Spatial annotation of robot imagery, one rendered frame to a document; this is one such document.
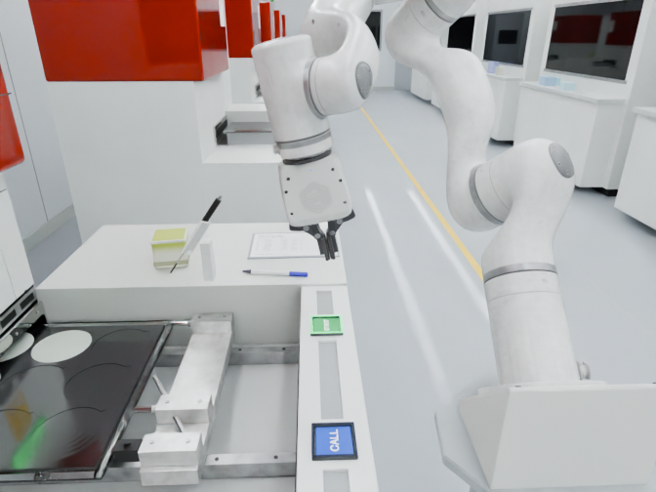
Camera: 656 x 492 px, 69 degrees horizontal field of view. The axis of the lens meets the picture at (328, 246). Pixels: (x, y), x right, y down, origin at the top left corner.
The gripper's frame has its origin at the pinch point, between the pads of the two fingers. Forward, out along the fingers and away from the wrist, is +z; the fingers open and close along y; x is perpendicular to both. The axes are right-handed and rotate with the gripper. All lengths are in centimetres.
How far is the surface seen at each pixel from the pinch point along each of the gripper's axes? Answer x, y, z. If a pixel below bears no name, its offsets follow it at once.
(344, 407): -19.9, -1.8, 15.5
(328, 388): -15.4, -3.8, 15.5
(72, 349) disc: 3, -50, 11
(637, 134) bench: 300, 242, 93
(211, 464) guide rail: -18.9, -23.1, 22.3
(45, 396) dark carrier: -9, -49, 12
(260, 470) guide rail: -19.0, -16.4, 25.1
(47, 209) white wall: 287, -222, 48
